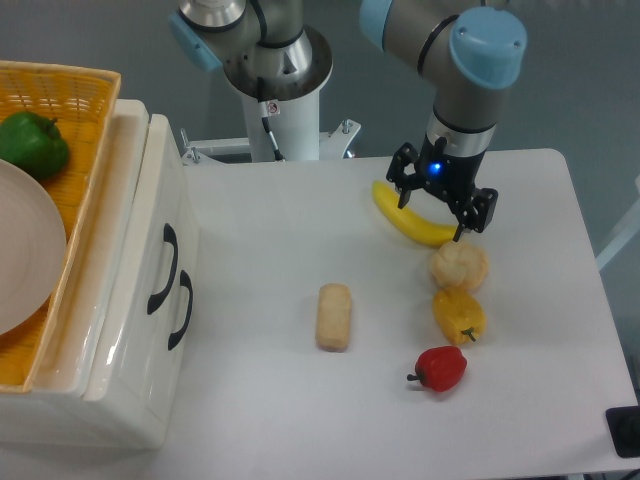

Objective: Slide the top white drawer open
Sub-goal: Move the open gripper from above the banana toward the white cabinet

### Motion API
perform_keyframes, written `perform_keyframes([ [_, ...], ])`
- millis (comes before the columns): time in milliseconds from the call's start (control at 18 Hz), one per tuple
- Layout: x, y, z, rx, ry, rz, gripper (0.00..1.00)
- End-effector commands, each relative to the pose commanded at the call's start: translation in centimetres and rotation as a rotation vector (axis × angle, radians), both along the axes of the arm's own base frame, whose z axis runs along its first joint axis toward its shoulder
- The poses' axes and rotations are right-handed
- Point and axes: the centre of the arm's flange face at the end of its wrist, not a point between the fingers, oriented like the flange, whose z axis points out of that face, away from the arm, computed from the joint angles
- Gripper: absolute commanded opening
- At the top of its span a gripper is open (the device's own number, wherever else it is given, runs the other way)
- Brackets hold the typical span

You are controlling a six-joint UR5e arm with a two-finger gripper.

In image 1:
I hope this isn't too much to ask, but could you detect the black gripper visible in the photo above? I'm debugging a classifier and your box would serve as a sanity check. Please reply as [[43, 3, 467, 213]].
[[386, 117, 499, 242]]

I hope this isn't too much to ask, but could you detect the white drawer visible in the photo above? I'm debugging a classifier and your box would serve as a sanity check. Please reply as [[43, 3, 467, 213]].
[[85, 114, 199, 401], [92, 269, 194, 448]]

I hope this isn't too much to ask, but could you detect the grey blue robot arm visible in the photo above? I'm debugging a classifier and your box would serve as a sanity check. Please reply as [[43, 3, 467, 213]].
[[169, 1, 527, 233]]

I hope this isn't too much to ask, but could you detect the white drawer cabinet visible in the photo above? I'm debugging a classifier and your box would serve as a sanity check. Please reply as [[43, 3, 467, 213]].
[[0, 98, 151, 446]]

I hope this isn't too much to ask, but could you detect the yellow banana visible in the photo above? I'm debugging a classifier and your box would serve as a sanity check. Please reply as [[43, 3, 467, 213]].
[[371, 180, 456, 248]]

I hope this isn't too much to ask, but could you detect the round cream bread roll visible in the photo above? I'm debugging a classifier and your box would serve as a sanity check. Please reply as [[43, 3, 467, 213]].
[[429, 240, 489, 290]]

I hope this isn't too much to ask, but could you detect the yellow bell pepper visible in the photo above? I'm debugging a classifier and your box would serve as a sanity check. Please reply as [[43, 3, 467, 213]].
[[432, 287, 487, 346]]

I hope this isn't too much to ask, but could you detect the oblong beige bread loaf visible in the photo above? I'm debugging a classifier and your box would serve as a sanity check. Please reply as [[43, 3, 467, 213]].
[[315, 283, 352, 352]]

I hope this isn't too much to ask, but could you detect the red bell pepper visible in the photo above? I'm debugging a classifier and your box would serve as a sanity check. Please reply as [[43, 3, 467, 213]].
[[406, 346, 467, 393]]

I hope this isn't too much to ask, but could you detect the black device at table corner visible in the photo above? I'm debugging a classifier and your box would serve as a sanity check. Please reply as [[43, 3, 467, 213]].
[[605, 406, 640, 458]]

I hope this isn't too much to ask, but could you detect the orange woven basket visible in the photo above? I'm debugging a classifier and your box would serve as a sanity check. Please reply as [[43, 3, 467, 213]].
[[1, 60, 121, 394]]

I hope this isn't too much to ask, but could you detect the beige round plate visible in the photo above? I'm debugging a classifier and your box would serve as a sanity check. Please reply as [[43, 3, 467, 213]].
[[1, 161, 66, 334]]

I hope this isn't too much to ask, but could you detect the green bell pepper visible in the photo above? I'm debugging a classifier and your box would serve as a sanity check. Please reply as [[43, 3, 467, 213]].
[[1, 111, 70, 180]]

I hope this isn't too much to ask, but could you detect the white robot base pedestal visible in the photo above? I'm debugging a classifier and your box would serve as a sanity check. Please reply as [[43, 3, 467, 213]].
[[178, 26, 361, 163]]

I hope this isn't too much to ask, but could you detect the white frame at right edge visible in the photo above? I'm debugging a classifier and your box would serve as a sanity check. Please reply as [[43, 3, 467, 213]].
[[595, 198, 639, 272]]

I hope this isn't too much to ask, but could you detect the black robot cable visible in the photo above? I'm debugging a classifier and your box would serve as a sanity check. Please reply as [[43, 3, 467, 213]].
[[255, 74, 287, 162]]

